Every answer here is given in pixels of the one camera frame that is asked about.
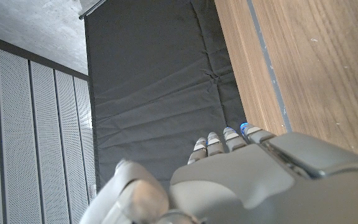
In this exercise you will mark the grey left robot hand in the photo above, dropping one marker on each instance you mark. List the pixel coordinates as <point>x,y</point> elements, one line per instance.
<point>259,186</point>

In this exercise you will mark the wooden table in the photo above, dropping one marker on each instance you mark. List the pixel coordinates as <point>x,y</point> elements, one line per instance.
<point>269,65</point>

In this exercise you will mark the black backdrop cloth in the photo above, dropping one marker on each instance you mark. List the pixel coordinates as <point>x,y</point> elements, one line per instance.
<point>154,77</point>

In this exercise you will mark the perforated panel partition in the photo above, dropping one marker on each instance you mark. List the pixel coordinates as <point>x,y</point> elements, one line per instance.
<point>17,140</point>

